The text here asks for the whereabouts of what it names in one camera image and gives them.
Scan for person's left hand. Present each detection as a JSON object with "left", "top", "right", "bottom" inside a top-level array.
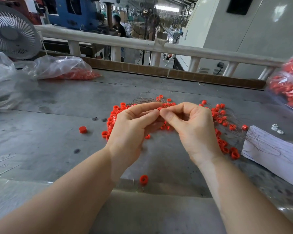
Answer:
[{"left": 105, "top": 102, "right": 164, "bottom": 176}]

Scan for person's right hand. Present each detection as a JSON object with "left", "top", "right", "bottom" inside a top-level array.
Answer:
[{"left": 159, "top": 102, "right": 224, "bottom": 167}]

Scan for pile of red plastic rings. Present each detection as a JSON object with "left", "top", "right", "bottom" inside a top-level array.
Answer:
[{"left": 102, "top": 95, "right": 249, "bottom": 160}]

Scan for bundle of thin metal wires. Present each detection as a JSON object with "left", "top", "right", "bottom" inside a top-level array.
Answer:
[{"left": 132, "top": 96, "right": 201, "bottom": 154}]

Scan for person's left forearm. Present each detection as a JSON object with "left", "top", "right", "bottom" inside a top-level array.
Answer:
[{"left": 0, "top": 146, "right": 124, "bottom": 234}]

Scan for person's right forearm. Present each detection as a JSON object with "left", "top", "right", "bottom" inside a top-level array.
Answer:
[{"left": 199, "top": 156, "right": 293, "bottom": 234}]

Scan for brown wooden board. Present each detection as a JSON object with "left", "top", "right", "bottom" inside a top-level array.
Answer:
[{"left": 36, "top": 50, "right": 266, "bottom": 90}]

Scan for white paper sheet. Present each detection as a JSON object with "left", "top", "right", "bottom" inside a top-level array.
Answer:
[{"left": 241, "top": 125, "right": 293, "bottom": 189}]

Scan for clear bag with red pieces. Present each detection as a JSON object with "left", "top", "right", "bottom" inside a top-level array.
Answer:
[{"left": 23, "top": 55, "right": 101, "bottom": 80}]

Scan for white metal railing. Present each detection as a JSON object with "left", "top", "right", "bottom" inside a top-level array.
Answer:
[{"left": 34, "top": 24, "right": 285, "bottom": 80}]

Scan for large clear bag red pieces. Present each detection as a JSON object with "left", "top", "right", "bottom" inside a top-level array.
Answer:
[{"left": 267, "top": 46, "right": 293, "bottom": 112}]

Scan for large grey machine cabinet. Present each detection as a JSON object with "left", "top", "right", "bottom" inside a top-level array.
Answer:
[{"left": 178, "top": 0, "right": 293, "bottom": 79}]

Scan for blue industrial machine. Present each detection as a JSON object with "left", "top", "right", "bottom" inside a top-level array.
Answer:
[{"left": 46, "top": 0, "right": 101, "bottom": 31}]

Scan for crumpled clear plastic bag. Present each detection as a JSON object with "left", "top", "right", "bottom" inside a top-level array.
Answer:
[{"left": 0, "top": 46, "right": 26, "bottom": 111}]

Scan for white desk fan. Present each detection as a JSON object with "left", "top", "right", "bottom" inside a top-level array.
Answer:
[{"left": 0, "top": 3, "right": 43, "bottom": 60}]

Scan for red industrial machine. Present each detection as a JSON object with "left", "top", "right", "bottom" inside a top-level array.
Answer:
[{"left": 0, "top": 0, "right": 43, "bottom": 25}]

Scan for black pedestal fan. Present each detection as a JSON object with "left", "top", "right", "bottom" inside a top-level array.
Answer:
[{"left": 146, "top": 11, "right": 163, "bottom": 66}]

